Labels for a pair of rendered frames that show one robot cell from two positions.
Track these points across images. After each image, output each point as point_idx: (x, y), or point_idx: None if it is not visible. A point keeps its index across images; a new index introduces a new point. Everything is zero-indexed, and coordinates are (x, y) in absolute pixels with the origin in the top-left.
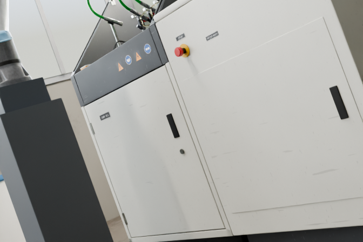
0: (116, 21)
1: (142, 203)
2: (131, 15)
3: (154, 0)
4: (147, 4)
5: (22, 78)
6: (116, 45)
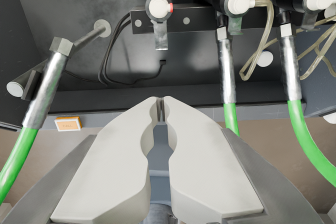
0: (63, 70)
1: None
2: (158, 49)
3: (318, 30)
4: (298, 71)
5: (177, 219)
6: (109, 78)
